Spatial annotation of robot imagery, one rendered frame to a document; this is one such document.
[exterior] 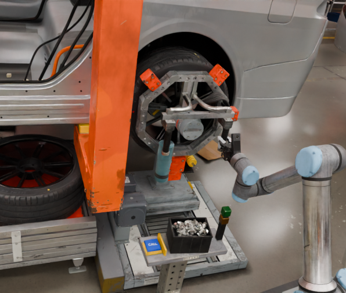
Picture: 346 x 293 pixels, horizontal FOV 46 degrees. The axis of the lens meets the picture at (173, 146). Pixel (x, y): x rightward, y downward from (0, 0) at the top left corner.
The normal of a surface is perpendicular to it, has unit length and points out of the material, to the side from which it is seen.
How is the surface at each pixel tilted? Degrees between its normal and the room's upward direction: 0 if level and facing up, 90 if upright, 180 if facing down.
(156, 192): 0
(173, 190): 0
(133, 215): 90
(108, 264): 0
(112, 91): 90
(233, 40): 90
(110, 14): 90
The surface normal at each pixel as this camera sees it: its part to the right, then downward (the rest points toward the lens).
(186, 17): 0.32, 0.54
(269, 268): 0.14, -0.84
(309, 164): -0.90, -0.04
